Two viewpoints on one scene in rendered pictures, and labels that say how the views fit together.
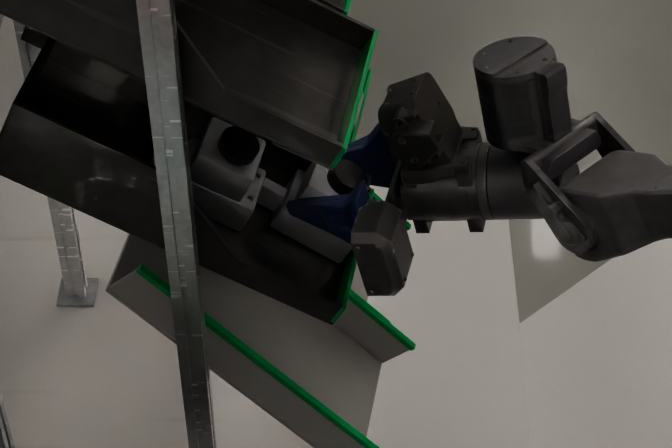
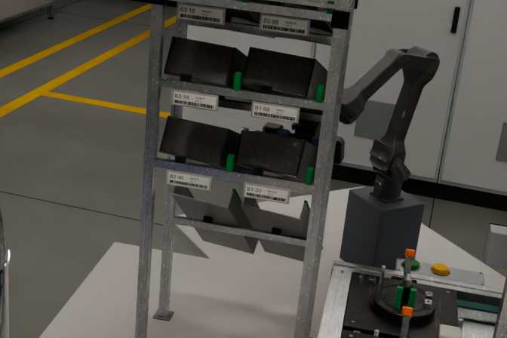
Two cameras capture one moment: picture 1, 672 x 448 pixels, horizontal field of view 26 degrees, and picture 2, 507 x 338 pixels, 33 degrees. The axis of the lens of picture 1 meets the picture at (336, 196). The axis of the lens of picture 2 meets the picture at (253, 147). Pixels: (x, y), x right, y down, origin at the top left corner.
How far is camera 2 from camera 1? 1.84 m
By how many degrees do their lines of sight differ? 70
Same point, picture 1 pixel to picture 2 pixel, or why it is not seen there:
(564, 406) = (253, 259)
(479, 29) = not seen: outside the picture
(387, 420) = (247, 293)
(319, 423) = not seen: hidden behind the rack
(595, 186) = (350, 98)
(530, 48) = not seen: hidden behind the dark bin
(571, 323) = (215, 249)
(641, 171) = (349, 90)
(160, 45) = (341, 84)
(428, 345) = (213, 278)
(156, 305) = (305, 216)
